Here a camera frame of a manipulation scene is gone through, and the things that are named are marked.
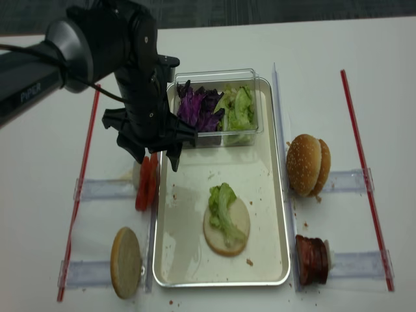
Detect lettuce leaf on bun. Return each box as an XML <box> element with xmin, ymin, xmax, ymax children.
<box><xmin>209</xmin><ymin>183</ymin><xmax>247</xmax><ymax>247</ymax></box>

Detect upright bun slice left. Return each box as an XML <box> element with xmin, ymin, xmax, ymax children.
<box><xmin>110</xmin><ymin>227</ymin><xmax>142</xmax><ymax>299</ymax></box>

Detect tomato slice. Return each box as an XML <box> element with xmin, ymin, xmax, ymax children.
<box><xmin>135</xmin><ymin>156</ymin><xmax>151</xmax><ymax>211</ymax></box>
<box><xmin>146</xmin><ymin>153</ymin><xmax>159</xmax><ymax>207</ymax></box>

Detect white tomato stand block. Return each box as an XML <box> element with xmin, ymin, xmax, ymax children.
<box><xmin>132</xmin><ymin>161</ymin><xmax>141</xmax><ymax>190</ymax></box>

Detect clear rail under tomato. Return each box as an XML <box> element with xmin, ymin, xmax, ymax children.
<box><xmin>73</xmin><ymin>179</ymin><xmax>137</xmax><ymax>201</ymax></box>

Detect cream metal tray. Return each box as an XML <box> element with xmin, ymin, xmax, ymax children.
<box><xmin>153</xmin><ymin>78</ymin><xmax>291</xmax><ymax>287</ymax></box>

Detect clear rail under bun slice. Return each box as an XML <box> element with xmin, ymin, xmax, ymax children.
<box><xmin>58</xmin><ymin>261</ymin><xmax>112</xmax><ymax>289</ymax></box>

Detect green lettuce in box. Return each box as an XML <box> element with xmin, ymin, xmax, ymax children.
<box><xmin>219</xmin><ymin>84</ymin><xmax>255</xmax><ymax>146</ymax></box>

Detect white patty stand block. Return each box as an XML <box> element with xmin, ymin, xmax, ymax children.
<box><xmin>324</xmin><ymin>240</ymin><xmax>334</xmax><ymax>271</ymax></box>

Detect stacked meat patties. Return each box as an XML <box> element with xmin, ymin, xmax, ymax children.
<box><xmin>295</xmin><ymin>235</ymin><xmax>329</xmax><ymax>286</ymax></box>

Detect clear vertical rail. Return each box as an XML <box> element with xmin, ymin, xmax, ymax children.
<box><xmin>272</xmin><ymin>63</ymin><xmax>302</xmax><ymax>293</ymax></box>
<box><xmin>145</xmin><ymin>152</ymin><xmax>161</xmax><ymax>294</ymax></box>

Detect clear plastic salad box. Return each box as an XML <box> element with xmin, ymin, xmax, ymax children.
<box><xmin>169</xmin><ymin>68</ymin><xmax>263</xmax><ymax>148</ymax></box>

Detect front sesame bun top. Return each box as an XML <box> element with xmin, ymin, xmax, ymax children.
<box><xmin>286</xmin><ymin>134</ymin><xmax>322</xmax><ymax>197</ymax></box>

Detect rear sesame bun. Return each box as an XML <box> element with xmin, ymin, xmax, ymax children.
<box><xmin>309</xmin><ymin>139</ymin><xmax>331</xmax><ymax>197</ymax></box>

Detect clear rail under patties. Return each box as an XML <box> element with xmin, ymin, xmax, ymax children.
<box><xmin>329</xmin><ymin>250</ymin><xmax>395</xmax><ymax>280</ymax></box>

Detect left red strip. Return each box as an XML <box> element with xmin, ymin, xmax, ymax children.
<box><xmin>57</xmin><ymin>90</ymin><xmax>99</xmax><ymax>303</ymax></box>

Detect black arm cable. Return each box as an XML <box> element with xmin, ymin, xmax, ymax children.
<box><xmin>0</xmin><ymin>44</ymin><xmax>126</xmax><ymax>102</ymax></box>

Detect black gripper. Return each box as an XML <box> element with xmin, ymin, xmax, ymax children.
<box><xmin>102</xmin><ymin>65</ymin><xmax>198</xmax><ymax>172</ymax></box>

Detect bottom bun slice on tray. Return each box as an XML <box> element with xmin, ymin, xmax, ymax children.
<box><xmin>203</xmin><ymin>198</ymin><xmax>250</xmax><ymax>257</ymax></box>

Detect sesame bun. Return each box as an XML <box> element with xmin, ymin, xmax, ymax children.
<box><xmin>286</xmin><ymin>134</ymin><xmax>322</xmax><ymax>197</ymax></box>
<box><xmin>309</xmin><ymin>139</ymin><xmax>331</xmax><ymax>197</ymax></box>

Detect right red strip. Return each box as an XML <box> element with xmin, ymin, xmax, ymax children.
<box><xmin>340</xmin><ymin>69</ymin><xmax>395</xmax><ymax>293</ymax></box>

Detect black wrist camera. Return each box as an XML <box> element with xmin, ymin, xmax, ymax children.
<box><xmin>157</xmin><ymin>55</ymin><xmax>180</xmax><ymax>83</ymax></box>

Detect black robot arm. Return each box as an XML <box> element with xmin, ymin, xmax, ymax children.
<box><xmin>1</xmin><ymin>1</ymin><xmax>198</xmax><ymax>170</ymax></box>

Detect left clear vertical rail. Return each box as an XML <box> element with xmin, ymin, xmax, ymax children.
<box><xmin>145</xmin><ymin>152</ymin><xmax>161</xmax><ymax>294</ymax></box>

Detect right clear vertical rail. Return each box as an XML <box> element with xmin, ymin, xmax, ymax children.
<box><xmin>272</xmin><ymin>63</ymin><xmax>302</xmax><ymax>293</ymax></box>

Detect clear rail under sesame buns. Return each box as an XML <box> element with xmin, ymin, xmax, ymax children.
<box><xmin>322</xmin><ymin>168</ymin><xmax>374</xmax><ymax>193</ymax></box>

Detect purple cabbage shreds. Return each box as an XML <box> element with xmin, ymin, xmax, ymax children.
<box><xmin>176</xmin><ymin>80</ymin><xmax>226</xmax><ymax>133</ymax></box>

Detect red strip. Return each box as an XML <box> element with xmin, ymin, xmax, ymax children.
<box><xmin>57</xmin><ymin>90</ymin><xmax>99</xmax><ymax>303</ymax></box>
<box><xmin>340</xmin><ymin>69</ymin><xmax>395</xmax><ymax>293</ymax></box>

